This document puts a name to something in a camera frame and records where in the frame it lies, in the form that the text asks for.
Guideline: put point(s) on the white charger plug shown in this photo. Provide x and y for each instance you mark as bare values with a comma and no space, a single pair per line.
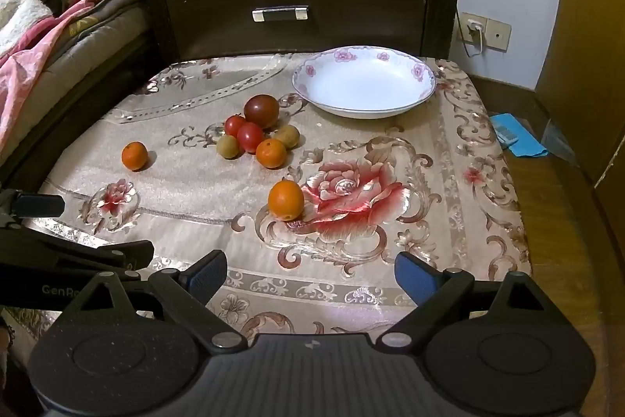
475,25

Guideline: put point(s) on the white floral-rimmed plate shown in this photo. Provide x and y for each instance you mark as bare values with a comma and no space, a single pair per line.
364,81

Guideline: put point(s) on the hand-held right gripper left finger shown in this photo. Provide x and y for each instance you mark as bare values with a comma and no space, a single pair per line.
211,273

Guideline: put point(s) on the yellow wooden wardrobe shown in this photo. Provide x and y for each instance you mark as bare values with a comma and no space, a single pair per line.
586,31

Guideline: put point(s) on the large dark red tomato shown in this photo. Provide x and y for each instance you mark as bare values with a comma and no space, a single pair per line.
261,111

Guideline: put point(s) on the beige wall socket plate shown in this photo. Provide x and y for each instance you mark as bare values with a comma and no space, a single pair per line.
498,36

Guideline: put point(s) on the white fleece blanket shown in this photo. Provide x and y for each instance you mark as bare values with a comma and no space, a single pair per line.
19,19

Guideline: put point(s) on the pink blanket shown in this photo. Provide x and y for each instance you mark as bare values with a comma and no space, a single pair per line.
34,55

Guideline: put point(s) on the white wall socket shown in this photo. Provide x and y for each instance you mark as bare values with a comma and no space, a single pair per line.
468,37

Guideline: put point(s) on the brown longan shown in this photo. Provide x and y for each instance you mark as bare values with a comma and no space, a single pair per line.
228,147
287,136

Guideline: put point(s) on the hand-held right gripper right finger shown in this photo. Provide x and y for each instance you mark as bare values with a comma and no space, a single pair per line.
415,276

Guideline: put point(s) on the brown floral mattress pad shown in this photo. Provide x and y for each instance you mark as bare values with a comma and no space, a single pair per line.
107,14

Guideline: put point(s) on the small orange mandarin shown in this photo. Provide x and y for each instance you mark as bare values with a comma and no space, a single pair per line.
134,155
286,200
271,153

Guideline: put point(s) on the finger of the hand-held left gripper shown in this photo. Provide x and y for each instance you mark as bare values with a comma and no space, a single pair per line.
107,252
41,205

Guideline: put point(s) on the blue cloth on floor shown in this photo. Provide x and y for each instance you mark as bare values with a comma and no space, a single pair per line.
517,136

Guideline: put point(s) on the small red cherry tomato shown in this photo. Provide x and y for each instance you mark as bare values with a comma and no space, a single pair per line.
250,137
234,125

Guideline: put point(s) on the dark wooden bed frame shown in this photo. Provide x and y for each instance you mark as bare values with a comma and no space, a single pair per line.
73,104

